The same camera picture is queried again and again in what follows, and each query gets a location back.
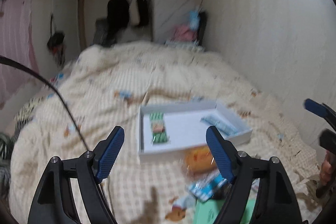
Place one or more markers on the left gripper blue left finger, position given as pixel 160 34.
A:
pixel 106 152

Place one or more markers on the blue finger of the right gripper seen afar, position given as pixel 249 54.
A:
pixel 316 108

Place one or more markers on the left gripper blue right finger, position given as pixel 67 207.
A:
pixel 223 152

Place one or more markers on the orange bread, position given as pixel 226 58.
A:
pixel 199 160

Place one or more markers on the blue candy stick packet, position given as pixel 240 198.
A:
pixel 221 126

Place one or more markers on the blue milk candy packet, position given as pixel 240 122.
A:
pixel 204 189

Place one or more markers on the green cream tube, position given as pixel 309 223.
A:
pixel 206 212

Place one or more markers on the green candy stick packet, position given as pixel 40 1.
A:
pixel 158 128

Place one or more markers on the person's right hand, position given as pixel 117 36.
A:
pixel 326 170

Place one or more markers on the white cardboard box tray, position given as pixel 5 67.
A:
pixel 185 129

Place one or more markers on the cream checkered bear duvet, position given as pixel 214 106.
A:
pixel 159 97

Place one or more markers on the black hanging bag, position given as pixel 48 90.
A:
pixel 55 44

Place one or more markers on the pink clothes pile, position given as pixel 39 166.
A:
pixel 183 33

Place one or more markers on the black hanging coat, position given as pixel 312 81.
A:
pixel 117 19

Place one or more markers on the light blue plush item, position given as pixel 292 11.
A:
pixel 194 20

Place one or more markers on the pink lace curtain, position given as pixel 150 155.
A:
pixel 16 44

